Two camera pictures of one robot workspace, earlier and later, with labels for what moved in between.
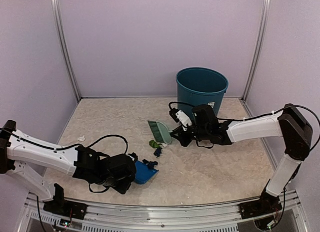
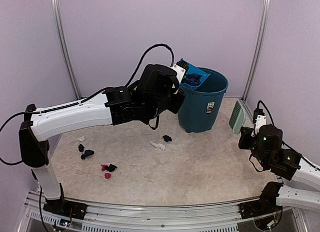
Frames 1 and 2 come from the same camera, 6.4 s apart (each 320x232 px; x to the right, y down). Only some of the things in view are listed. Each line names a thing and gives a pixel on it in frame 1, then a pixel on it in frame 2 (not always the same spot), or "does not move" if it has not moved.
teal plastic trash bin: [200, 86] does not move
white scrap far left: [81, 138] does not move
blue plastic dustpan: [144, 174] -> [194, 77]
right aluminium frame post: [257, 55] does not move
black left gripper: [123, 188] -> [176, 108]
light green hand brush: [161, 132] -> [238, 118]
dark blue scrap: [158, 151] -> [192, 79]
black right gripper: [179, 135] -> [246, 131]
